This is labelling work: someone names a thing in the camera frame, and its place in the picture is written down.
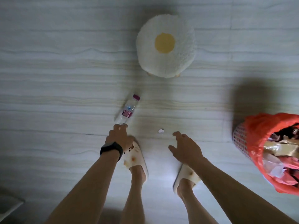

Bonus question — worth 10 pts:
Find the person's left hand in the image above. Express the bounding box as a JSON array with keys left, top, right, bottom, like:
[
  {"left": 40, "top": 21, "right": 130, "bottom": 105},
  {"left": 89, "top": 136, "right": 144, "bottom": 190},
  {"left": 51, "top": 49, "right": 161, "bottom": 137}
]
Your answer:
[{"left": 105, "top": 124, "right": 134, "bottom": 151}]

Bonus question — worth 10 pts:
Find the person's right hand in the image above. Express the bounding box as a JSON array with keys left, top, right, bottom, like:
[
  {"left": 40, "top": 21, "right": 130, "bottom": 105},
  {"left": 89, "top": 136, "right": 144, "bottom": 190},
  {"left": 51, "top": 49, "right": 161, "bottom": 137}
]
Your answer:
[{"left": 168, "top": 131, "right": 204, "bottom": 167}]

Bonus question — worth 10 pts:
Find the clear plastic bottle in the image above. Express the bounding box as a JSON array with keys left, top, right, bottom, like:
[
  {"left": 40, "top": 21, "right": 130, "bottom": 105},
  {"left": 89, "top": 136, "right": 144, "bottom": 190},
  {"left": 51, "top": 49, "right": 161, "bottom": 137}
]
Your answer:
[{"left": 114, "top": 94, "right": 141, "bottom": 126}]

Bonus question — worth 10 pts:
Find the person's left forearm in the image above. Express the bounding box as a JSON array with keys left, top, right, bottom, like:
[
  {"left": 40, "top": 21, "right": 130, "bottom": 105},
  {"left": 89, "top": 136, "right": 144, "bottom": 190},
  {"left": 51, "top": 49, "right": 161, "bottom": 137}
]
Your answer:
[{"left": 45, "top": 149, "right": 121, "bottom": 224}]

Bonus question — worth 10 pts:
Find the person's right forearm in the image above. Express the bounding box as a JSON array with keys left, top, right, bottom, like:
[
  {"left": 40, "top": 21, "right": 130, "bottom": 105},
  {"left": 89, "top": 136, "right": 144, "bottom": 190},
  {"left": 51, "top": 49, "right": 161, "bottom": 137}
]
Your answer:
[{"left": 185, "top": 156, "right": 298, "bottom": 224}]

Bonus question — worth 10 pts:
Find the black wristband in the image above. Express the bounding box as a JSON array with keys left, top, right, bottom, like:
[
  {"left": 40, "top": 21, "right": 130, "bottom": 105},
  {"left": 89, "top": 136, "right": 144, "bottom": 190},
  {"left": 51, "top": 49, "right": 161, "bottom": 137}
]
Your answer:
[{"left": 100, "top": 141, "right": 123, "bottom": 162}]

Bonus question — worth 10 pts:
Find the person's right cream slipper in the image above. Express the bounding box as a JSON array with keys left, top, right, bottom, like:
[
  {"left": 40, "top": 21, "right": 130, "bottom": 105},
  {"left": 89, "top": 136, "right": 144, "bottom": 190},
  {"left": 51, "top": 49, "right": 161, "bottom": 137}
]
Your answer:
[{"left": 173, "top": 164, "right": 202, "bottom": 195}]

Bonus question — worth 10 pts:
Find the person's cream slipper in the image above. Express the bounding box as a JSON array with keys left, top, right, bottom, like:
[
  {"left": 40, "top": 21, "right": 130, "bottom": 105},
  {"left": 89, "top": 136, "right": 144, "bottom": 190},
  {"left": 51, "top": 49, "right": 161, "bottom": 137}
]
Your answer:
[
  {"left": 123, "top": 141, "right": 149, "bottom": 183},
  {"left": 173, "top": 164, "right": 202, "bottom": 195}
]

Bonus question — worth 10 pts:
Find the person's left cream slipper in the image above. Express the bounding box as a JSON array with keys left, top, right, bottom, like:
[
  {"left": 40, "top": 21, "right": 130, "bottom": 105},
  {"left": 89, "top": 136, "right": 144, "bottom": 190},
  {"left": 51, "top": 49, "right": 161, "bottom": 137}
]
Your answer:
[{"left": 123, "top": 141, "right": 149, "bottom": 183}]

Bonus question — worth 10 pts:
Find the person's right leg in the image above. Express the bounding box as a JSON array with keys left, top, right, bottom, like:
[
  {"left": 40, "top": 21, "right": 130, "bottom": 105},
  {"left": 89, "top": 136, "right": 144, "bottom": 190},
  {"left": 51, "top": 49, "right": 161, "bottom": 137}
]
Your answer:
[{"left": 177, "top": 178, "right": 220, "bottom": 224}]

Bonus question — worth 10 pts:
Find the person's leg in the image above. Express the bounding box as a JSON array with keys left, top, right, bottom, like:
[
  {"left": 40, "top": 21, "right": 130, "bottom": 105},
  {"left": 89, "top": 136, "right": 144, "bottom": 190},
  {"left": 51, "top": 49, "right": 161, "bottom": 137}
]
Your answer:
[
  {"left": 120, "top": 165, "right": 146, "bottom": 224},
  {"left": 177, "top": 178, "right": 220, "bottom": 224}
]

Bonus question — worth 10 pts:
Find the person's left leg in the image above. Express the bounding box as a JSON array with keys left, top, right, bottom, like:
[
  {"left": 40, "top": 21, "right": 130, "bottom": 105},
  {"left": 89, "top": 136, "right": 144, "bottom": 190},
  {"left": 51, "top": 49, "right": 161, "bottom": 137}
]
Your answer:
[{"left": 120, "top": 165, "right": 146, "bottom": 224}]

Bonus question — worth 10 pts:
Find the white mesh waste basket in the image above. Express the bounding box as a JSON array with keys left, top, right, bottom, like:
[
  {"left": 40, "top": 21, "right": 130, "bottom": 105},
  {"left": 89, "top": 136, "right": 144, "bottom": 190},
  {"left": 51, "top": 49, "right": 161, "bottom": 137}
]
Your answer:
[{"left": 232, "top": 122, "right": 258, "bottom": 162}]

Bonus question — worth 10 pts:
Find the white fluffy fried-egg stool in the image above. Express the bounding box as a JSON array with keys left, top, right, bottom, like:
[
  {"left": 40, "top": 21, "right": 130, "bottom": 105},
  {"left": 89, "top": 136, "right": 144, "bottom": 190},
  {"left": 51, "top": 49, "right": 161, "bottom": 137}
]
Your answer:
[{"left": 136, "top": 14, "right": 197, "bottom": 79}]

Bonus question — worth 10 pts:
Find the red plastic bin bag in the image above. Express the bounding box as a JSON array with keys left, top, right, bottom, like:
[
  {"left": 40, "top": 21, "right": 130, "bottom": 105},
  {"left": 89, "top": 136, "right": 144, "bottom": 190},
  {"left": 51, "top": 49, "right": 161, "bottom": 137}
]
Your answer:
[{"left": 244, "top": 112, "right": 299, "bottom": 196}]

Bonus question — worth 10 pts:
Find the pile of rubbish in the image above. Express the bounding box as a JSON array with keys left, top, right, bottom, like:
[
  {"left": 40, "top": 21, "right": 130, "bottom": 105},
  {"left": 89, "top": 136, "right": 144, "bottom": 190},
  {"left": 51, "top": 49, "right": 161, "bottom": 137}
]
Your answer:
[{"left": 262, "top": 124, "right": 299, "bottom": 187}]

